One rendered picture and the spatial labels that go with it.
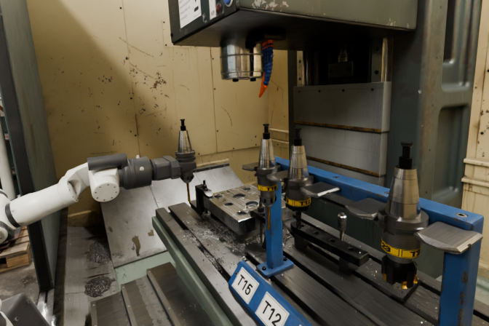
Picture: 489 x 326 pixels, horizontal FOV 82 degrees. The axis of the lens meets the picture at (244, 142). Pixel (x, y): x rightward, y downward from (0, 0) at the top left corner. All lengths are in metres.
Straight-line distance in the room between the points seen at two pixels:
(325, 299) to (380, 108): 0.66
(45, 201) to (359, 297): 0.81
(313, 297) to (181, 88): 1.51
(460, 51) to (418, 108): 0.37
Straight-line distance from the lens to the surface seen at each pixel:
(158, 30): 1.96
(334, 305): 0.79
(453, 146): 1.43
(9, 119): 1.04
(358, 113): 1.17
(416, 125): 1.11
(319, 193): 0.54
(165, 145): 1.94
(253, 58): 0.91
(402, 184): 0.44
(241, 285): 0.78
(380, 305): 0.82
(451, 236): 0.45
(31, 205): 0.87
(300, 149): 0.58
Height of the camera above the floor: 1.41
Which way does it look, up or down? 10 degrees down
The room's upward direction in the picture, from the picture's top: 3 degrees counter-clockwise
